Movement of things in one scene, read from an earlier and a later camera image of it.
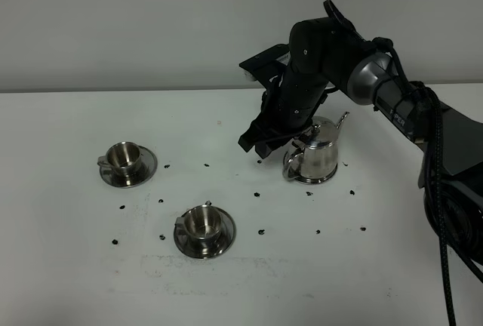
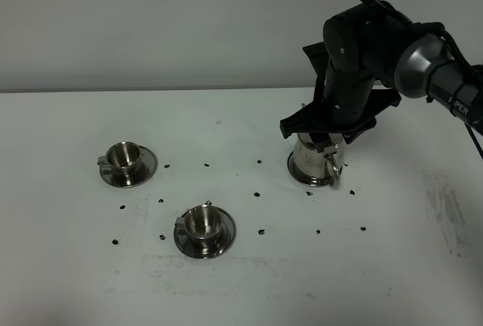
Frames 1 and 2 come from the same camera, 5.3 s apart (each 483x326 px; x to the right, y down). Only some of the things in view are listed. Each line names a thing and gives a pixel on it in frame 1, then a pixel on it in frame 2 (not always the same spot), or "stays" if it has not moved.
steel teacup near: (201, 222) stays
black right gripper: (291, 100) to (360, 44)
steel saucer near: (206, 248) stays
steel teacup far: (123, 158) stays
